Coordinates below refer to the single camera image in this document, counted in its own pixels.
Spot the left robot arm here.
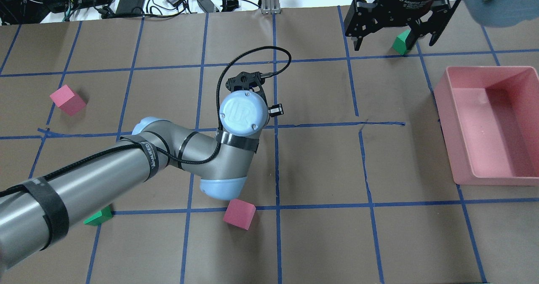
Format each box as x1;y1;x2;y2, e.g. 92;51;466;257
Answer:
0;72;283;273

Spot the green cube near left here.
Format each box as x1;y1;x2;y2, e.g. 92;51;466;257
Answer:
83;205;113;226

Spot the green cube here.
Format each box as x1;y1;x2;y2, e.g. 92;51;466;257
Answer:
392;29;419;56
83;205;113;226

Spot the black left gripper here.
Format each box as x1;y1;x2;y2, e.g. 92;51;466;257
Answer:
227;72;284;117

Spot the pink cube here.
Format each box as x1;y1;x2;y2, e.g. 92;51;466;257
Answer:
223;199;256;230
49;85;87;117

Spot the pink plastic bin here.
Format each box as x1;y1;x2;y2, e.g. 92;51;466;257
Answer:
434;66;539;186

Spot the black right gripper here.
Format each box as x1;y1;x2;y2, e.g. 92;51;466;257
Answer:
343;0;461;51

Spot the pink cube far left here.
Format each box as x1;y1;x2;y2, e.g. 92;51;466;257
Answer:
49;85;87;117

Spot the green cube far right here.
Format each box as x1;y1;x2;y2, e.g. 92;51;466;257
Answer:
392;29;419;56

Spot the pink cube centre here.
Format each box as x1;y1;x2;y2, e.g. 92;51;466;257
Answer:
223;199;256;230

